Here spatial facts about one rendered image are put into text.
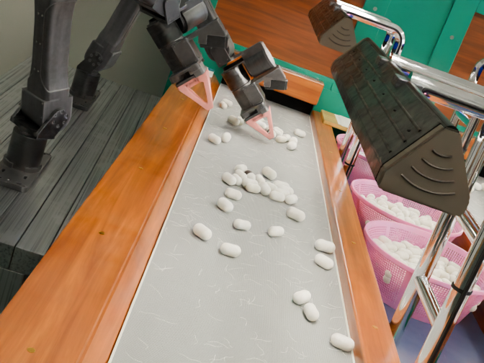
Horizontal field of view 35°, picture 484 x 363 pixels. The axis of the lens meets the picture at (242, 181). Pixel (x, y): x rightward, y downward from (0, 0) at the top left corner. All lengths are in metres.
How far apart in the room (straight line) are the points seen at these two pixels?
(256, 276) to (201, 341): 0.25
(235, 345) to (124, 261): 0.18
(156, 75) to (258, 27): 0.91
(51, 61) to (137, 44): 1.86
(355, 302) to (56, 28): 0.67
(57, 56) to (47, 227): 0.30
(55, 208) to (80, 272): 0.40
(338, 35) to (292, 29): 0.80
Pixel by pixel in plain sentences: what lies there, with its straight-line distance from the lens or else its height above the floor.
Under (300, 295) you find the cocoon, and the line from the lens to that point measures 1.12.
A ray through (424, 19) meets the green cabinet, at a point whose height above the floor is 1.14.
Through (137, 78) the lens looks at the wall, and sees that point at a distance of 3.24.
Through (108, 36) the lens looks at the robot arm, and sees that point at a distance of 1.95.
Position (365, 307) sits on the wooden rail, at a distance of 1.15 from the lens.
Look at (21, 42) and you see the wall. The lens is 3.30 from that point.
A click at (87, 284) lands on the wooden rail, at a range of 0.93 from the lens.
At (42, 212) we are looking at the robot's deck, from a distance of 1.31.
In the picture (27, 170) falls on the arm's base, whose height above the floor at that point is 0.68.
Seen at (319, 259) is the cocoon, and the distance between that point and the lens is 1.28.
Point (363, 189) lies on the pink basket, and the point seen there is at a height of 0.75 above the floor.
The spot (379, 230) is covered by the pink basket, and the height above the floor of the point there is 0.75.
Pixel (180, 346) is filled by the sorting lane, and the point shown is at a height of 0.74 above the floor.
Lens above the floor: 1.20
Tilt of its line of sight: 17 degrees down
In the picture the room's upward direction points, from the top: 20 degrees clockwise
